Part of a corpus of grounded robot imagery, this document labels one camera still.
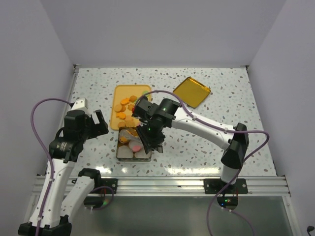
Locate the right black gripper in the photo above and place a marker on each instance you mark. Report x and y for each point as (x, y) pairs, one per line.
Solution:
(150, 143)

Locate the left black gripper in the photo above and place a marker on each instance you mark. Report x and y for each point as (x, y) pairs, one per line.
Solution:
(101, 128)

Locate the pink round cookie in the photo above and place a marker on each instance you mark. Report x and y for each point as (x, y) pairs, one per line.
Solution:
(136, 148)

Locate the orange flower cookie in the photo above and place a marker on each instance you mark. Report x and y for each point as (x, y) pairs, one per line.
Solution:
(123, 140)

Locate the gold tin lid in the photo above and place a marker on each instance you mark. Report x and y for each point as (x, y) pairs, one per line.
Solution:
(192, 92)

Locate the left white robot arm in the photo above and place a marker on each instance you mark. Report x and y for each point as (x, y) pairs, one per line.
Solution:
(54, 210)

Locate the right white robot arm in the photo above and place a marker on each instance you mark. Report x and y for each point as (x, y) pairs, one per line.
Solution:
(233, 140)

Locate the white paper cup centre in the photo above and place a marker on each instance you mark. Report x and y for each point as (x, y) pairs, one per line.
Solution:
(133, 143)

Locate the white paper cup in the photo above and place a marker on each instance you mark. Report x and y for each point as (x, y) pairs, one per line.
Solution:
(124, 152)
(126, 134)
(133, 143)
(142, 155)

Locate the white paper cup bottom right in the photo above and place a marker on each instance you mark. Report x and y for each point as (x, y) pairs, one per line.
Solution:
(142, 155)

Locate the white paper cup top left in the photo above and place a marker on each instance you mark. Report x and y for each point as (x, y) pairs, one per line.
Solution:
(126, 134)

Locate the green gold cookie tin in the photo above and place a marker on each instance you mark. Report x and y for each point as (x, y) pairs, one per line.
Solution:
(126, 144)

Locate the white paper cup bottom left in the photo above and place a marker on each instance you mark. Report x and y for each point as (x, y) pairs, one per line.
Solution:
(124, 152)

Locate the yellow plastic tray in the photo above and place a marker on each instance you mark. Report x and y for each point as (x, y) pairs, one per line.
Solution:
(124, 100)

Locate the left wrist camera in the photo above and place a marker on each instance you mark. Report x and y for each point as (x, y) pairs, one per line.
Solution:
(80, 104)

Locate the aluminium rail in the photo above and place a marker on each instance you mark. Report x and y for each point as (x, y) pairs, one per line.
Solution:
(194, 186)

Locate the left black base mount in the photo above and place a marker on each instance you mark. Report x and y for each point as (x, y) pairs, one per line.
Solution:
(107, 186)

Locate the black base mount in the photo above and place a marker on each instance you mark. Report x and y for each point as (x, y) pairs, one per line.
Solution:
(214, 185)
(107, 186)

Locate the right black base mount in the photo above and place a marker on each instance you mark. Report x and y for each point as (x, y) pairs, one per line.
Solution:
(214, 185)

